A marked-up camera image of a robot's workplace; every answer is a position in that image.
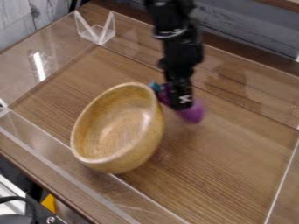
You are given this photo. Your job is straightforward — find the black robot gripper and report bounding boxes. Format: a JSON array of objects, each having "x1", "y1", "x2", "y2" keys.
[{"x1": 157, "y1": 25, "x2": 205, "y2": 110}]

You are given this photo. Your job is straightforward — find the purple toy eggplant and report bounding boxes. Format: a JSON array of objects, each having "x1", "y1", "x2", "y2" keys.
[{"x1": 150, "y1": 82, "x2": 206, "y2": 123}]

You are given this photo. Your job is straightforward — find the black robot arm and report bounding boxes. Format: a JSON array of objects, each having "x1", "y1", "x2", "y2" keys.
[{"x1": 145, "y1": 0, "x2": 203, "y2": 111}]

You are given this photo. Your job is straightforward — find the brown wooden bowl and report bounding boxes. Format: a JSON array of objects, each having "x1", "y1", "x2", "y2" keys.
[{"x1": 70, "y1": 82, "x2": 165, "y2": 174}]

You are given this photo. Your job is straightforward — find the yellow black equipment base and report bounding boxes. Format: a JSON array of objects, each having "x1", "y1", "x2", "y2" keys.
[{"x1": 23, "y1": 192, "x2": 71, "y2": 224}]

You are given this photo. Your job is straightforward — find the clear acrylic corner bracket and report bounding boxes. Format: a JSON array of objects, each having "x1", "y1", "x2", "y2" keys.
[{"x1": 74, "y1": 11, "x2": 117, "y2": 46}]

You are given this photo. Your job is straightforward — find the clear acrylic tray wall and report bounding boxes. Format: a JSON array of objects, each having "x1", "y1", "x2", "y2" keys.
[{"x1": 0, "y1": 101, "x2": 190, "y2": 224}]

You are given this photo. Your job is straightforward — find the black cable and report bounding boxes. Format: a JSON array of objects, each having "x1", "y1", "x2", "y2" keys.
[{"x1": 0, "y1": 195, "x2": 41, "y2": 224}]

